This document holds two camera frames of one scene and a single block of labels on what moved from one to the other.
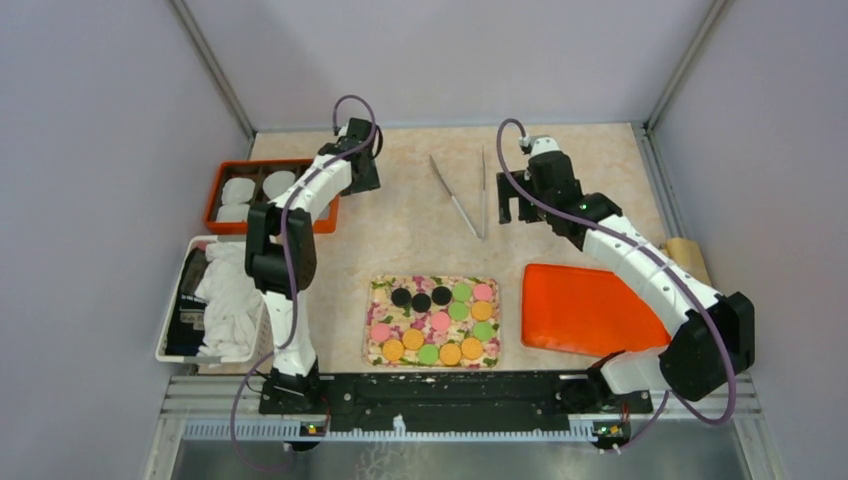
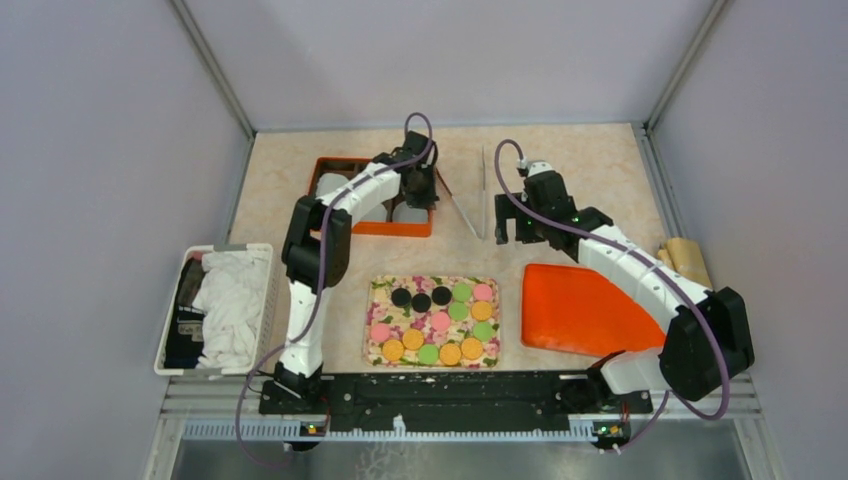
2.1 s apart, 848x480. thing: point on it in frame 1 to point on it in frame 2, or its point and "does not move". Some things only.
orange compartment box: [258, 170] to [391, 217]
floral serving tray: [446, 321] does not move
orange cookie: [413, 339] does not move
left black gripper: [368, 182] to [427, 200]
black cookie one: [401, 297] does not move
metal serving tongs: [456, 199] does not move
